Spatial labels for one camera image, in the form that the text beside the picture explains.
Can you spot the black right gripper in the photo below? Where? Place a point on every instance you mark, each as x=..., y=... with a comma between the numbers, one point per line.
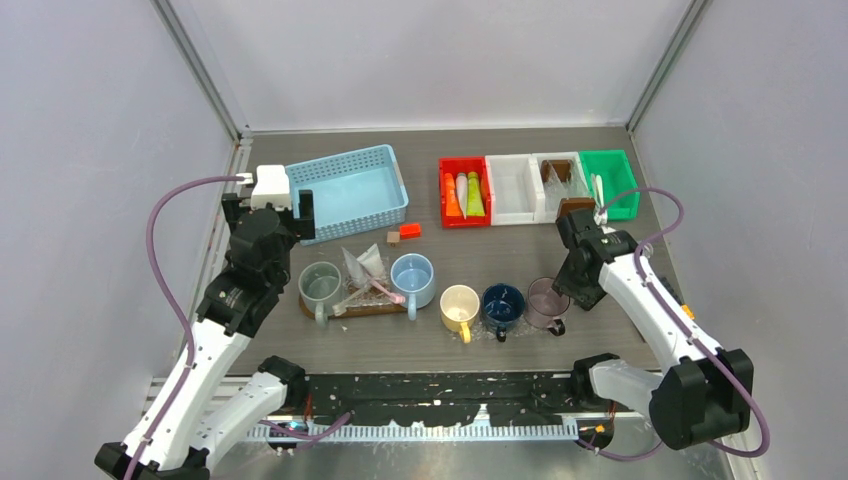
x=584, y=296

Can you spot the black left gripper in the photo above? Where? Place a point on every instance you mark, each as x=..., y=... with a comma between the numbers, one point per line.
x=299, y=228

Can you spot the mauve mug black handle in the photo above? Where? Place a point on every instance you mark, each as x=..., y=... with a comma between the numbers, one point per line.
x=545, y=308

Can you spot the dark blue mug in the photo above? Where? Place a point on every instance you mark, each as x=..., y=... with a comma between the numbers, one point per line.
x=502, y=309

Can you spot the grey-green mug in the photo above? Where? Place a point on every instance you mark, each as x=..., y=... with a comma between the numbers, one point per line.
x=320, y=288

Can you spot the white toothpaste tube red cap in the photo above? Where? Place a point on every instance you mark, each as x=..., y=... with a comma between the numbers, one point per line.
x=357, y=273

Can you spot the cream mug yellow handle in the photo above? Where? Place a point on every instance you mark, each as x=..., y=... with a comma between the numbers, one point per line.
x=460, y=309

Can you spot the clear textured acrylic holder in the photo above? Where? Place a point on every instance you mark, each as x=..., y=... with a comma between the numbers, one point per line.
x=349, y=288

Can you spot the pink toothbrush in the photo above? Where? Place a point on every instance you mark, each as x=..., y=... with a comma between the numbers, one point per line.
x=393, y=297

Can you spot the light blue mug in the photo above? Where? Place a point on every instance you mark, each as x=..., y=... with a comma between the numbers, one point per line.
x=413, y=276

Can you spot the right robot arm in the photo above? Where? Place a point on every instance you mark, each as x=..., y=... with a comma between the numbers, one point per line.
x=701, y=392

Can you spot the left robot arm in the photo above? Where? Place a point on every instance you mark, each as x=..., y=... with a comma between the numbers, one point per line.
x=174, y=439

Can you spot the clear textured oval tray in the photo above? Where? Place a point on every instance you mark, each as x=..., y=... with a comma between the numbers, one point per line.
x=523, y=326

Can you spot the yellow-green toothpaste tube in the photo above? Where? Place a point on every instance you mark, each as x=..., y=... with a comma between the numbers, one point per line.
x=475, y=204

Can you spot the orange toothpaste tube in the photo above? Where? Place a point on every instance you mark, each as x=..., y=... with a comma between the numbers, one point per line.
x=452, y=206

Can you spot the oval wooden tray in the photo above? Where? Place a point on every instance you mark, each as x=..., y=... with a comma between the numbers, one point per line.
x=371, y=310

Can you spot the small white toothpaste tube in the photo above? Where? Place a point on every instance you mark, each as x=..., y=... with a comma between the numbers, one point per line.
x=462, y=193

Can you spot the white plastic bin right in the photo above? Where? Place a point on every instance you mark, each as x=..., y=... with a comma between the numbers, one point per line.
x=549, y=212

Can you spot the white plastic bin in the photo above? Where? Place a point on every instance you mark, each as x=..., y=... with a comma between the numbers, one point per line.
x=516, y=190
x=549, y=212

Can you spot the brown wooden holder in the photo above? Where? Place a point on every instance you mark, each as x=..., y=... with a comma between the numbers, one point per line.
x=568, y=205

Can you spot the light blue perforated basket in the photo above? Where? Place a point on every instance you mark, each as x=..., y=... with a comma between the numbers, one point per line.
x=353, y=192

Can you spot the white plastic bin left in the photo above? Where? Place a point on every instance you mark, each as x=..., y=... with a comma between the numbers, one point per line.
x=516, y=190

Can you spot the yellow toy brick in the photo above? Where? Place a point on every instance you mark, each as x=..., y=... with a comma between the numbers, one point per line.
x=688, y=312

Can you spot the green plastic bin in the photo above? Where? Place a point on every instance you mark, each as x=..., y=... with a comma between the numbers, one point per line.
x=613, y=168

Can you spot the small wooden cube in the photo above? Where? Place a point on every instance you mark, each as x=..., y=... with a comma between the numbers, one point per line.
x=393, y=238

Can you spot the orange block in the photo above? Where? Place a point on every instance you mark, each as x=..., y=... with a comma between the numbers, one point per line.
x=410, y=231

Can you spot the red plastic bin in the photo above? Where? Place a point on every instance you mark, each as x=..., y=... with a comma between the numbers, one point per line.
x=454, y=166

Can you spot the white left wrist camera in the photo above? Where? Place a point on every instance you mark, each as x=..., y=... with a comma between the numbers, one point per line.
x=270, y=187

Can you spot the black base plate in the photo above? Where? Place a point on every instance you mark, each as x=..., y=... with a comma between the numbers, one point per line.
x=442, y=399

